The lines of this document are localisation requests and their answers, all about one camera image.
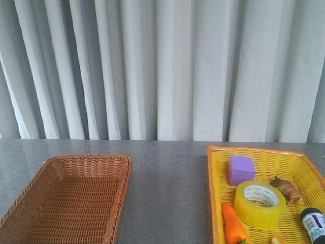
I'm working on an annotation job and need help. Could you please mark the brown toy animal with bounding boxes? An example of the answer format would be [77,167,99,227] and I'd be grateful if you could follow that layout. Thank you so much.
[270,176,301,204]

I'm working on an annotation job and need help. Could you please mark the yellow tape roll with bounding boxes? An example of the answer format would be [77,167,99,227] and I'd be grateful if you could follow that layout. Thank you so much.
[234,180,286,229]

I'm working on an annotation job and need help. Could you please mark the white pleated curtain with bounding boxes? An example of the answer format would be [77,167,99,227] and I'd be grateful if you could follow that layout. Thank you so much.
[1,1,324,143]

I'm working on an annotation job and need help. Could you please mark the orange toy carrot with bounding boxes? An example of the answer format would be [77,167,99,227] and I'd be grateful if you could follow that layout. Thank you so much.
[221,202,248,244]

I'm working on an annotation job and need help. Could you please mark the yellow plastic basket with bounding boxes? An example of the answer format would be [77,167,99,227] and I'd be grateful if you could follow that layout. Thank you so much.
[207,145,324,243]

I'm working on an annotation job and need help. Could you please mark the brown wicker basket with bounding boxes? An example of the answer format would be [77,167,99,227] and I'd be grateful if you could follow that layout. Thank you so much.
[1,155,132,243]

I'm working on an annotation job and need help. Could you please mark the toy bread piece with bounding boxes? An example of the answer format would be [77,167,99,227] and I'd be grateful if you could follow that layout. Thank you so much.
[271,234,288,244]

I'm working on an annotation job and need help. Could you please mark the purple foam cube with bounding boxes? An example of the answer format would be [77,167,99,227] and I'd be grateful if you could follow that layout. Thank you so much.
[227,155,256,186]

